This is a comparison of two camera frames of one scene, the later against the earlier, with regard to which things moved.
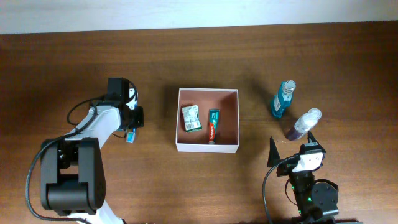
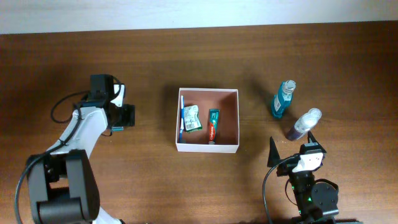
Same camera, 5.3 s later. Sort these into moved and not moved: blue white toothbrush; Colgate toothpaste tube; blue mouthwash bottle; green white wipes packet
Moved: blue white toothbrush
Not moved: Colgate toothpaste tube; blue mouthwash bottle; green white wipes packet
